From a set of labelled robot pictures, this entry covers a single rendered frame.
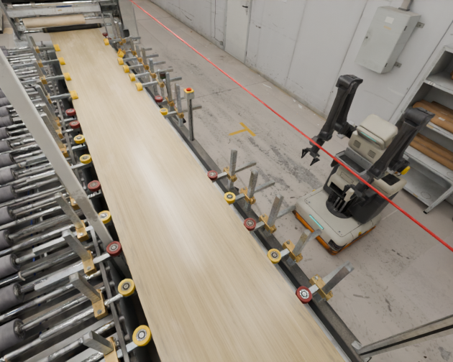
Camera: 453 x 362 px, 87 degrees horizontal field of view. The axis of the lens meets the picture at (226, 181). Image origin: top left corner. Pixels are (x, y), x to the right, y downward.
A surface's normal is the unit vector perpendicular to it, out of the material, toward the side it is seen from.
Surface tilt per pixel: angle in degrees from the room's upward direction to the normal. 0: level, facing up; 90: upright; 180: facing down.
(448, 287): 0
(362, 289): 0
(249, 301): 0
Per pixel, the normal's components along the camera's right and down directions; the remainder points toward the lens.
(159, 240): 0.06, -0.68
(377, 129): -0.54, -0.26
